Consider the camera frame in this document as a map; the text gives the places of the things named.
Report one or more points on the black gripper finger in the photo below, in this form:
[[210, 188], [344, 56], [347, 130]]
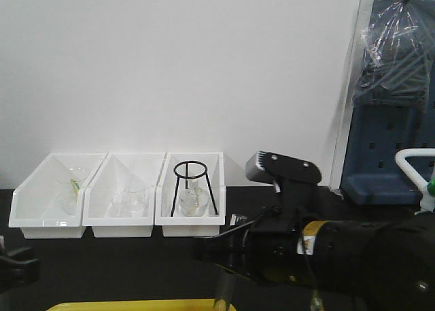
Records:
[[19, 267]]

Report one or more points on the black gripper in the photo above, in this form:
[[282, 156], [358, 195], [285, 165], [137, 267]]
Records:
[[272, 248]]

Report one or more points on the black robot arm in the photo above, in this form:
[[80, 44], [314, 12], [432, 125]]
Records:
[[381, 256]]

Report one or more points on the yellow plastic tray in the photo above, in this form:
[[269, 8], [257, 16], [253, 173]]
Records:
[[160, 304]]

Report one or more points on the right white storage bin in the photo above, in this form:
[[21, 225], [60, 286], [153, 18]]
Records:
[[179, 225]]

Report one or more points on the white storage bin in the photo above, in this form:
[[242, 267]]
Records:
[[179, 225], [122, 172], [34, 210]]

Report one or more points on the round glass flask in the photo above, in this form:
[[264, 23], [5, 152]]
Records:
[[193, 202]]

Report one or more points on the left white storage bin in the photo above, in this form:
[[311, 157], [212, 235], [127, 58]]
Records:
[[34, 210]]

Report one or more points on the middle white storage bin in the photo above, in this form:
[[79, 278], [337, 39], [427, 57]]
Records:
[[122, 172]]

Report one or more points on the white lab faucet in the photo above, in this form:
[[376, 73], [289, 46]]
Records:
[[426, 188]]

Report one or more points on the blue-grey pegboard drying rack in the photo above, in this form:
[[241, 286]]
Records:
[[370, 174]]

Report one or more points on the plastic bag of pegs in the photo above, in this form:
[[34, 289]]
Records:
[[398, 55]]

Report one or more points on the black wire tripod stand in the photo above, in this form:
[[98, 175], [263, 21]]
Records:
[[192, 174]]

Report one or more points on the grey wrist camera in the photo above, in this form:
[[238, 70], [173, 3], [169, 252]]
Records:
[[255, 171]]

